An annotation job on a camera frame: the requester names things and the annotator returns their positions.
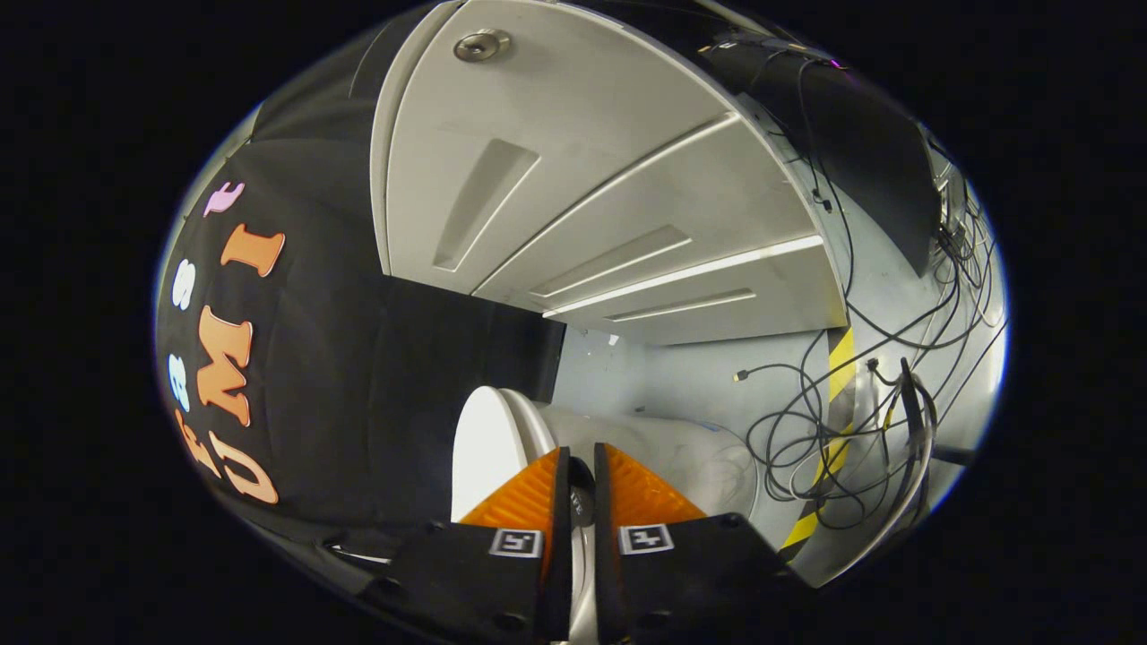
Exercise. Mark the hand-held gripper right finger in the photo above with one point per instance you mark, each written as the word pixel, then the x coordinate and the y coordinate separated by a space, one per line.
pixel 602 555

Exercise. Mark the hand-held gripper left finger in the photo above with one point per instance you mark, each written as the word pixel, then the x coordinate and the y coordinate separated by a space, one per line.
pixel 563 537

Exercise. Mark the white toilet body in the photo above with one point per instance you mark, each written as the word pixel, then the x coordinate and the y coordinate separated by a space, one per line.
pixel 663 457

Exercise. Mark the black backdrop cloth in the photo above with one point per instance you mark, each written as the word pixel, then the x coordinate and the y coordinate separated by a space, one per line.
pixel 358 385

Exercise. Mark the yellow black floor tape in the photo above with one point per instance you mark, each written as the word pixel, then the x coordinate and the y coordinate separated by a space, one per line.
pixel 840 358

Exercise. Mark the white drawer cabinet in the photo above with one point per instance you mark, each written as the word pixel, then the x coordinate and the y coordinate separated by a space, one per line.
pixel 582 116

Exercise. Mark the black flat panel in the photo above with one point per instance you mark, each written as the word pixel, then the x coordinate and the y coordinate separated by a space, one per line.
pixel 860 152

